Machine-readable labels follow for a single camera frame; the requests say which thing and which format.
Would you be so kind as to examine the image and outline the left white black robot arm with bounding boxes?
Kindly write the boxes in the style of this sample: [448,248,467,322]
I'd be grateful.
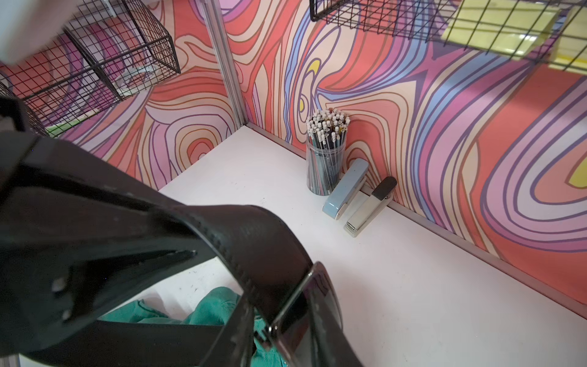
[1,0,78,64]

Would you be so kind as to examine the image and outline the black leather belt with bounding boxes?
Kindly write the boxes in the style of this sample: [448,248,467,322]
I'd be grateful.
[28,206,360,366]

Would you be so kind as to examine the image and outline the yellow sticky note pad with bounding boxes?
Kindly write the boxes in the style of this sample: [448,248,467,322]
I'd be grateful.
[442,0,560,61]

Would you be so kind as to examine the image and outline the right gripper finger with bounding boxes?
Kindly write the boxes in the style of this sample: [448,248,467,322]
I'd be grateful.
[1,132,213,356]

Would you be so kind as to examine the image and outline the back black wire basket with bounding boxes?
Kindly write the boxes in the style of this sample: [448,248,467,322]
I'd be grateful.
[309,0,586,75]

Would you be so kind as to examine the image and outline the light blue stapler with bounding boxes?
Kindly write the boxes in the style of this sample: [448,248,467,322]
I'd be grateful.
[323,158,369,220]

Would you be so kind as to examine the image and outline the green trousers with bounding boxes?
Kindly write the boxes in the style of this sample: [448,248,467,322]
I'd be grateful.
[99,287,289,367]

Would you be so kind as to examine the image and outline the left black wire basket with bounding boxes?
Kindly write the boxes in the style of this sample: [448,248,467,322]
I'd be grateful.
[1,1,180,138]

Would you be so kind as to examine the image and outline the clear cup of pencils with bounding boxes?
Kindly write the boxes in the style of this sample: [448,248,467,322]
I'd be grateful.
[306,109,351,196]

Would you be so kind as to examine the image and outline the black wire basket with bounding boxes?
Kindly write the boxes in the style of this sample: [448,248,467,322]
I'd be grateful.
[1,1,180,138]
[309,0,586,75]

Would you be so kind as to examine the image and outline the beige black stapler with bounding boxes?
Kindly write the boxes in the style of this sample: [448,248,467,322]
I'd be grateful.
[344,176,397,237]

